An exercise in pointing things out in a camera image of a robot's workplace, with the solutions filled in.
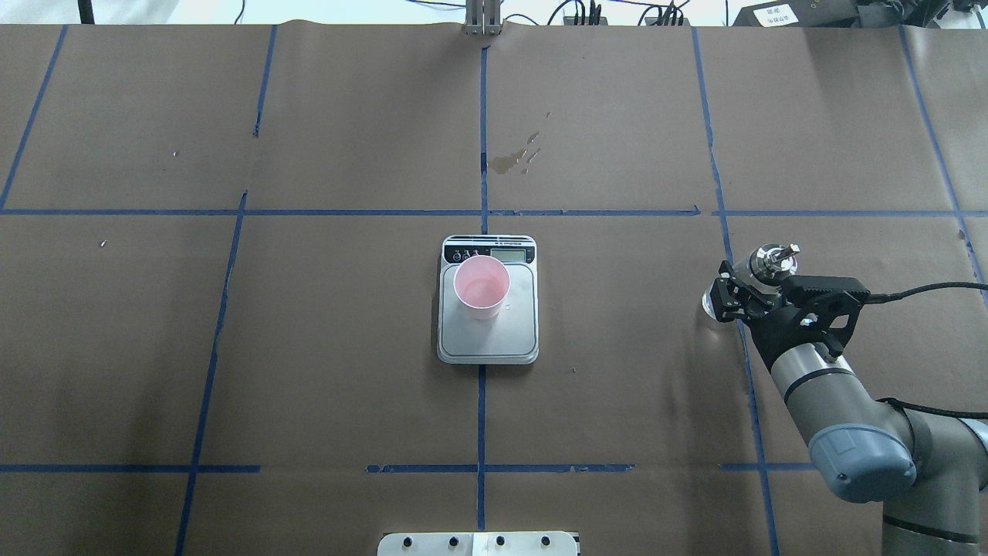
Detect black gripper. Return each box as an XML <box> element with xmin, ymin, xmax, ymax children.
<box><xmin>710</xmin><ymin>260</ymin><xmax>824</xmax><ymax>371</ymax></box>

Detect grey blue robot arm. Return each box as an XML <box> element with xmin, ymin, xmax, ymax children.
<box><xmin>703</xmin><ymin>260</ymin><xmax>987</xmax><ymax>555</ymax></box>

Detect silver digital kitchen scale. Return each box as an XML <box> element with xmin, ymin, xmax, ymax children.
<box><xmin>435</xmin><ymin>235</ymin><xmax>540</xmax><ymax>365</ymax></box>

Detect black electronics box with label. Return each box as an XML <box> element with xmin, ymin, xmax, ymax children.
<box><xmin>731</xmin><ymin>1</ymin><xmax>860</xmax><ymax>28</ymax></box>

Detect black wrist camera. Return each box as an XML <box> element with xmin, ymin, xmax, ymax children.
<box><xmin>781</xmin><ymin>276</ymin><xmax>871</xmax><ymax>362</ymax></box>

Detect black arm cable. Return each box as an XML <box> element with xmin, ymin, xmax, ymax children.
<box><xmin>863</xmin><ymin>282</ymin><xmax>988</xmax><ymax>303</ymax></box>

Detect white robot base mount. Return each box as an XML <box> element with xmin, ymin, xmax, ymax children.
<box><xmin>377</xmin><ymin>531</ymin><xmax>582</xmax><ymax>555</ymax></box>

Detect aluminium camera post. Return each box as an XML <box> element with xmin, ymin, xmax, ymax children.
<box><xmin>463</xmin><ymin>0</ymin><xmax>503</xmax><ymax>36</ymax></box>

